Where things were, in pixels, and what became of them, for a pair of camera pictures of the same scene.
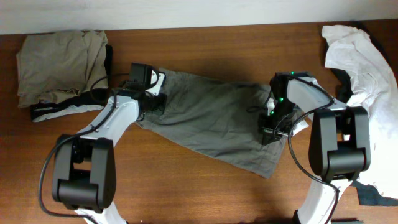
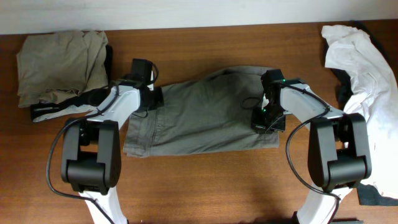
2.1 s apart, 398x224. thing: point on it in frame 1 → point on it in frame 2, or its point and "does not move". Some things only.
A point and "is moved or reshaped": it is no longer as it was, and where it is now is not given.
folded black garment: x=92 y=100 does not move
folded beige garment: x=57 y=66 does not move
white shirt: x=375 y=90 does not move
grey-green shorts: x=218 y=121 is moved or reshaped
